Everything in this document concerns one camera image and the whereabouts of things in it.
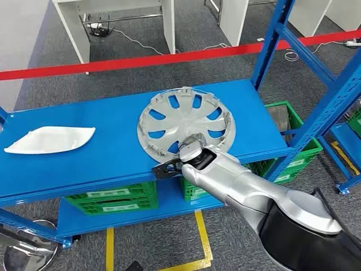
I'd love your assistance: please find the red barrier belt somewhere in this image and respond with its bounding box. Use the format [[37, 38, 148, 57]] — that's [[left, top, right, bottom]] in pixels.
[[0, 29, 361, 82]]

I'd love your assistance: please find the white desk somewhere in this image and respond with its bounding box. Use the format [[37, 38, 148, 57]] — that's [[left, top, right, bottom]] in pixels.
[[204, 0, 250, 47], [52, 0, 176, 76], [287, 0, 361, 38]]

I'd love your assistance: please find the round chrome base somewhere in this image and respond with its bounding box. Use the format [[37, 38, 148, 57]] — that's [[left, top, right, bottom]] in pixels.
[[0, 220, 59, 271]]

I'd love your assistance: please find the white plastic lamp cover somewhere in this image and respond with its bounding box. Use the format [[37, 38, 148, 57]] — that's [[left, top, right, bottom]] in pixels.
[[4, 126, 96, 155]]

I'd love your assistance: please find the long blue metal shelf rack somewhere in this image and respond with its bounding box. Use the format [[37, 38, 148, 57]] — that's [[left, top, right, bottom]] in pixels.
[[0, 0, 361, 250]]

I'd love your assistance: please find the black left robot foot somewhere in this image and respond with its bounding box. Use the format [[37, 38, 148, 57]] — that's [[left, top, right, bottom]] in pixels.
[[124, 260, 144, 271]]

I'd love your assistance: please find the grey sheet in crate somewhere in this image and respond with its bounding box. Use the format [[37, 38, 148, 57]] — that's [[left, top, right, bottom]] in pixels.
[[268, 106, 292, 143]]

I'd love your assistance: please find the clear plastic hand cover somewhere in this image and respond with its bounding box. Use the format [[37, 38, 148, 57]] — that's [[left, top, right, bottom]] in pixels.
[[179, 132, 210, 150]]

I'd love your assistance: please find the silver plastic hubcap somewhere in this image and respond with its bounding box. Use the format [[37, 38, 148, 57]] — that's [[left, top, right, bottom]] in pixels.
[[136, 86, 237, 164]]

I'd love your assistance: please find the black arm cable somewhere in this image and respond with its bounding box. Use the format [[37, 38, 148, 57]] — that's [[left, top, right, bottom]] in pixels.
[[311, 187, 361, 251]]

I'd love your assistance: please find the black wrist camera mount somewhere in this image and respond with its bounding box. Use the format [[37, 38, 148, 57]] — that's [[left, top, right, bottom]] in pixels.
[[152, 159, 184, 181]]

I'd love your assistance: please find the coiled white floor cable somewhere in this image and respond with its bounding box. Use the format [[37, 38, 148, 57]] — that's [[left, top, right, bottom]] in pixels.
[[284, 40, 347, 63]]

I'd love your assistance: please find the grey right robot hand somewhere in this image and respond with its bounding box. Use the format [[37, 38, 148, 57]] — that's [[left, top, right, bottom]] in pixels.
[[179, 132, 210, 151]]

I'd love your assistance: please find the black white power strip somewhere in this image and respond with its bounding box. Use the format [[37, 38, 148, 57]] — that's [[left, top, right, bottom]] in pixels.
[[90, 23, 113, 37]]

